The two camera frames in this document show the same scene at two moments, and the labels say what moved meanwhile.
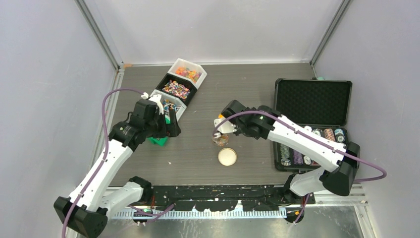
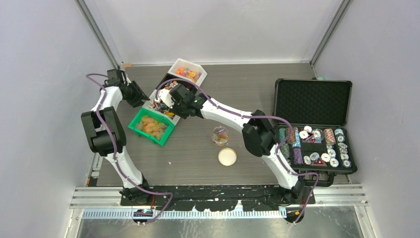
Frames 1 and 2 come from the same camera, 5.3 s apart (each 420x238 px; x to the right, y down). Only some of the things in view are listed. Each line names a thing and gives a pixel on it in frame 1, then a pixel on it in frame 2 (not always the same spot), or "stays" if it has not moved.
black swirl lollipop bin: [177, 89] stays
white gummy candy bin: [189, 71] stays
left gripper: [168, 130] to [140, 95]
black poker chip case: [323, 106] stays
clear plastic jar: [221, 141] stays
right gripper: [235, 128] to [171, 103]
